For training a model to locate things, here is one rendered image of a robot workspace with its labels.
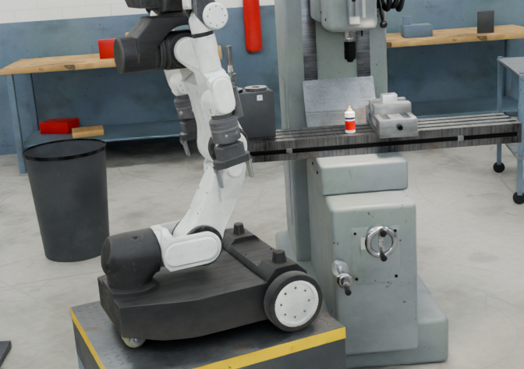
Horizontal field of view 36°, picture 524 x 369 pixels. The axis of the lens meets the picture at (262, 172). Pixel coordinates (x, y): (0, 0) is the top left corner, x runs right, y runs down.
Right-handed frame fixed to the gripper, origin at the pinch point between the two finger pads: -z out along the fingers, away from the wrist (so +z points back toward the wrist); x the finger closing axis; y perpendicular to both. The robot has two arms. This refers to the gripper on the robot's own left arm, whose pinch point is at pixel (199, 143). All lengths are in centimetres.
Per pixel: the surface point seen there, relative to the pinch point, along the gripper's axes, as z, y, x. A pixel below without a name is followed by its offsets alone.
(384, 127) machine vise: -17, -16, 68
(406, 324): -87, -36, 47
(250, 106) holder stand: 0.3, 18.8, 31.3
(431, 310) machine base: -93, -29, 64
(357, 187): -36, -15, 51
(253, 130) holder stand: -9.5, 18.8, 29.8
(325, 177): -28, -11, 41
